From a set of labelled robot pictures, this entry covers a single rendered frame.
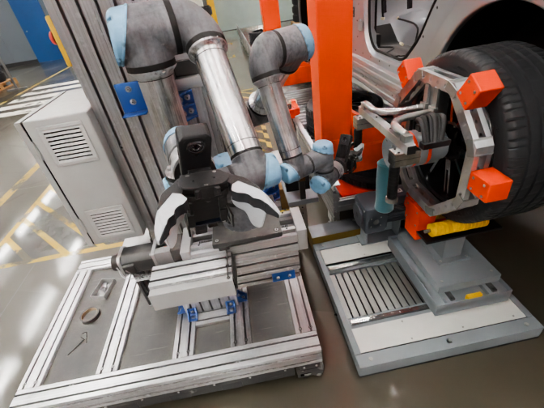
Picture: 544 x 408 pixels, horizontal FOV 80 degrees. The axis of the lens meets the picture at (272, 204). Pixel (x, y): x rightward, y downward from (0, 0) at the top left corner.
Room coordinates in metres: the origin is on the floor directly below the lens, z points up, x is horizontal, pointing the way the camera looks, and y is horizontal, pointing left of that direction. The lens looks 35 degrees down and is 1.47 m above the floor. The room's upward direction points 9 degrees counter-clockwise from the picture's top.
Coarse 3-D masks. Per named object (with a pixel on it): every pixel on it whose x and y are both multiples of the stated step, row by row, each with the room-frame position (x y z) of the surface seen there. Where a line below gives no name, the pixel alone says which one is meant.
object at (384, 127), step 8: (360, 112) 1.29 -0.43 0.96; (368, 112) 1.23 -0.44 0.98; (368, 120) 1.20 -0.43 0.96; (376, 120) 1.14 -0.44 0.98; (384, 120) 1.13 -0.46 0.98; (376, 128) 1.13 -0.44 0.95; (384, 128) 1.07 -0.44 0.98; (392, 136) 1.00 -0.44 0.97; (400, 144) 0.94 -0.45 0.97; (408, 144) 0.91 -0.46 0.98; (408, 152) 0.90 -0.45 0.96
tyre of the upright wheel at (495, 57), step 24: (480, 48) 1.13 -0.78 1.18; (504, 48) 1.09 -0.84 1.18; (528, 48) 1.07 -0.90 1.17; (456, 72) 1.13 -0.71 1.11; (504, 72) 0.97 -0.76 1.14; (528, 72) 0.96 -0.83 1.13; (504, 96) 0.90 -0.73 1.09; (528, 96) 0.89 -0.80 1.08; (504, 120) 0.87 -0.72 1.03; (528, 120) 0.85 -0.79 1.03; (504, 144) 0.84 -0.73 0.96; (528, 144) 0.82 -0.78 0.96; (504, 168) 0.82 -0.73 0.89; (528, 168) 0.80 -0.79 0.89; (528, 192) 0.81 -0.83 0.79; (456, 216) 0.97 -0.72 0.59; (480, 216) 0.85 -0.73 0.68; (504, 216) 0.89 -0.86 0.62
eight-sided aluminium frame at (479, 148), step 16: (416, 80) 1.22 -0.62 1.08; (432, 80) 1.12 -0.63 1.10; (448, 80) 1.03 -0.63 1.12; (464, 80) 1.01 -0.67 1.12; (400, 96) 1.35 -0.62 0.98; (416, 96) 1.32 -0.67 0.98; (464, 112) 0.93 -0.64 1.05; (480, 112) 0.93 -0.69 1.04; (464, 128) 0.92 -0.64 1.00; (480, 128) 0.90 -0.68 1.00; (480, 144) 0.86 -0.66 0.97; (464, 160) 0.89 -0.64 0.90; (480, 160) 0.87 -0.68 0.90; (400, 176) 1.27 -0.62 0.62; (416, 176) 1.23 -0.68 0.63; (464, 176) 0.87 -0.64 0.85; (416, 192) 1.13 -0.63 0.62; (464, 192) 0.85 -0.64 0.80; (432, 208) 1.00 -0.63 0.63; (448, 208) 0.91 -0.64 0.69
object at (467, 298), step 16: (400, 256) 1.22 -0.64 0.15; (416, 272) 1.09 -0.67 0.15; (416, 288) 1.03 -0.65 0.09; (432, 288) 0.98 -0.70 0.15; (464, 288) 0.95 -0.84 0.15; (480, 288) 0.94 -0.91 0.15; (496, 288) 0.91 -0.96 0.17; (432, 304) 0.90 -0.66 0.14; (448, 304) 0.87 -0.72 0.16; (464, 304) 0.88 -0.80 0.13; (480, 304) 0.88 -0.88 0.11
